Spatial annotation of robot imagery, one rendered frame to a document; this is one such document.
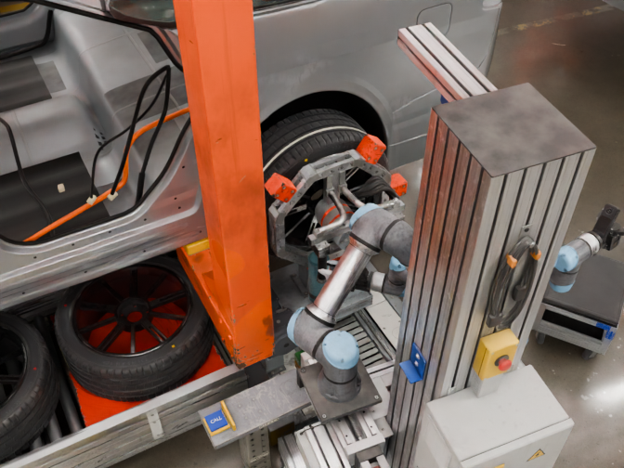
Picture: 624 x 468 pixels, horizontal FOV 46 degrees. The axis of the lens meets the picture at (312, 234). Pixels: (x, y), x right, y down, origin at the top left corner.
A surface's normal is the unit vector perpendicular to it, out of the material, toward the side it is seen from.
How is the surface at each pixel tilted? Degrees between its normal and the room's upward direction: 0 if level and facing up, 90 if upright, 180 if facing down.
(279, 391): 0
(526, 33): 0
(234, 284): 90
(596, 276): 0
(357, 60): 90
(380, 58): 90
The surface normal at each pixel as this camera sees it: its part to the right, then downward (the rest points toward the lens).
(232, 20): 0.47, 0.63
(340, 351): 0.10, -0.63
